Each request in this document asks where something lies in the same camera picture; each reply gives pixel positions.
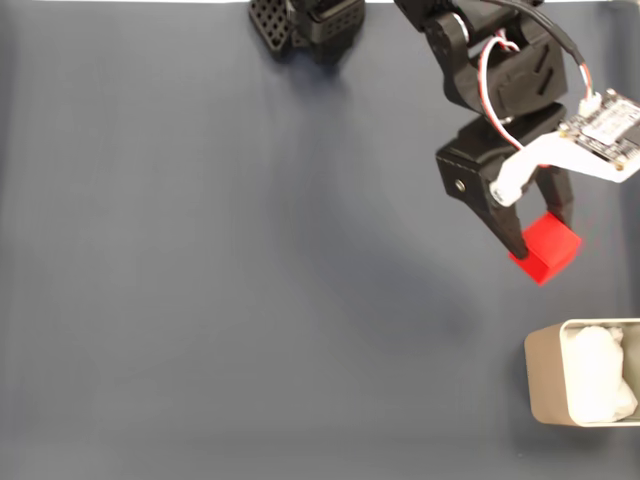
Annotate red cube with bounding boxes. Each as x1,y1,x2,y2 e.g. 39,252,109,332
508,211,584,286

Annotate beige rounded box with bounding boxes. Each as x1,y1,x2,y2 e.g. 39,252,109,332
523,318,640,429

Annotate white crumpled paper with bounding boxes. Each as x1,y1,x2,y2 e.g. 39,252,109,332
569,325,639,424

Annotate blue-grey table mat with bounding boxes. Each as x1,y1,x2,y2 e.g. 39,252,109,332
0,3,640,480

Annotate white and red wire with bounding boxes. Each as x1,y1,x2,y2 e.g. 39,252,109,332
477,29,527,151

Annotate white camera board with mount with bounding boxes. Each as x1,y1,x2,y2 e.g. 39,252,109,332
489,88,640,207

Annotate black camera cable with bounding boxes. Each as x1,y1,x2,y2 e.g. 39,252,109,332
492,0,601,109

